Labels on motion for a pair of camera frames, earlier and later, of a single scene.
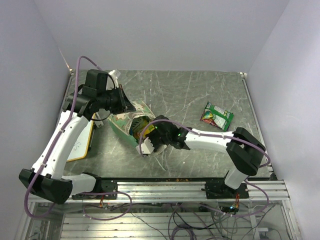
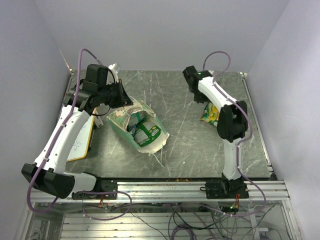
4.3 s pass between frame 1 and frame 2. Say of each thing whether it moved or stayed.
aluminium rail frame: stayed
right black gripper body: moved
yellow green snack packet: moved
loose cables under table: stayed
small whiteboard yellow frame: stayed
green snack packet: moved
